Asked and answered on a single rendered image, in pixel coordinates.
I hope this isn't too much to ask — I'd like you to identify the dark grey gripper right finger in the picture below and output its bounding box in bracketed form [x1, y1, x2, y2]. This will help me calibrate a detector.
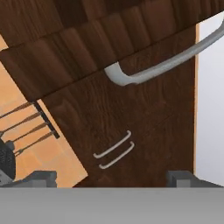
[165, 170, 224, 188]

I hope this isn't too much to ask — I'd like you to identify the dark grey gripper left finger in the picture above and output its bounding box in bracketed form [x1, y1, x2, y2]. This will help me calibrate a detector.
[0, 170, 58, 188]

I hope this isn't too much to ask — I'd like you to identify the dark wood closed cabinet door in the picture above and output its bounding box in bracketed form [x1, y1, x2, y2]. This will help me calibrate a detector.
[43, 87, 165, 169]
[73, 116, 195, 188]

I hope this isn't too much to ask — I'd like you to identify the dark wood open cabinet door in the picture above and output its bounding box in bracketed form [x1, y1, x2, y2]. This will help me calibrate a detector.
[42, 24, 201, 179]

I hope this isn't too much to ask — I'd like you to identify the dark wood ribbed cabinet body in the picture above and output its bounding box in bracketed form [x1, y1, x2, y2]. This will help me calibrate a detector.
[0, 0, 224, 103]

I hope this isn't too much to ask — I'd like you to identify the wooden-handled black skimmer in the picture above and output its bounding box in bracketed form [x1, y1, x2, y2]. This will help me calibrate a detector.
[0, 130, 57, 181]

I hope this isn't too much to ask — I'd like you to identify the wooden-handled hanging utensil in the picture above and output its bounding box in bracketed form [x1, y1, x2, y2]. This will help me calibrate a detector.
[4, 122, 49, 151]
[0, 111, 42, 137]
[0, 101, 33, 120]

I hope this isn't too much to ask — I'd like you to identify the black wall utensil rail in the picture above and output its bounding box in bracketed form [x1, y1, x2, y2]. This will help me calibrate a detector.
[31, 100, 61, 140]

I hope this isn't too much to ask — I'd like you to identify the small grey cabinet handle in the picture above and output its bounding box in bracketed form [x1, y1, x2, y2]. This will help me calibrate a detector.
[98, 141, 136, 171]
[93, 129, 132, 160]

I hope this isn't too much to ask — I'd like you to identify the large grey cabinet door handle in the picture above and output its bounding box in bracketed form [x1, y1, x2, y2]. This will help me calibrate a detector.
[103, 20, 224, 88]

